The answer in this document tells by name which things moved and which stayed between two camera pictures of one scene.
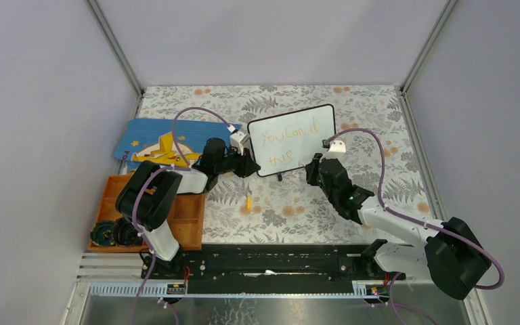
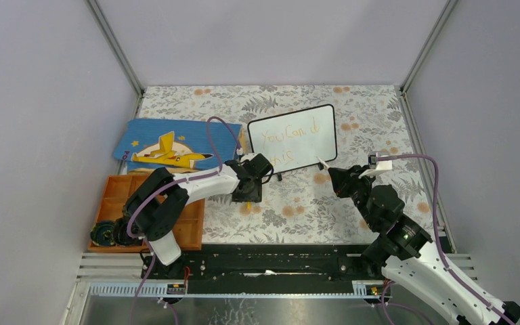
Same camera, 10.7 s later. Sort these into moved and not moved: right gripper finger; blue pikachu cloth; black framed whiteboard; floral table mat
Moved: right gripper finger
Not moved: floral table mat; blue pikachu cloth; black framed whiteboard
